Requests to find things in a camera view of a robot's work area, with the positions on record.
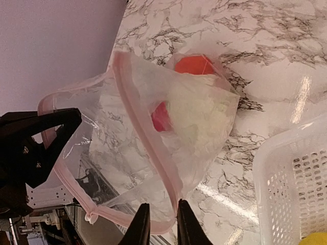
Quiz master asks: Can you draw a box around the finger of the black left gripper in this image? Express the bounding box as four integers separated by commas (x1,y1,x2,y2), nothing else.
1,108,82,188

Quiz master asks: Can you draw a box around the orange toy pumpkin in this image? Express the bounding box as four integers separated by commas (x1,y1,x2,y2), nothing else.
174,55,215,75

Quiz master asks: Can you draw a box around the clear zip top bag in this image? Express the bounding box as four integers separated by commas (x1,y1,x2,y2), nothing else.
37,50,238,234

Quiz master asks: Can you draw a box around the red toy bell pepper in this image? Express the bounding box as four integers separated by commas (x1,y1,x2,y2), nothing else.
151,101,173,132

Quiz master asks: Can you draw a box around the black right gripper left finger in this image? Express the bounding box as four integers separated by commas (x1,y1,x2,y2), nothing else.
121,203,151,245

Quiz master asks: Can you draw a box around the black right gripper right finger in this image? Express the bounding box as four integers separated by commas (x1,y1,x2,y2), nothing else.
177,199,213,245

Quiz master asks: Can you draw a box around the white plastic mesh basket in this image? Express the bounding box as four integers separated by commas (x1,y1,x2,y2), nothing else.
253,114,326,244

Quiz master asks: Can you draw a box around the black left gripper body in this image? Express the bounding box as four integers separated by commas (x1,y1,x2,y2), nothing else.
1,177,33,218

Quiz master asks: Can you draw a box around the white toy cauliflower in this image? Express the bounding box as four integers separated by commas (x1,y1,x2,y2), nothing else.
167,74,240,155

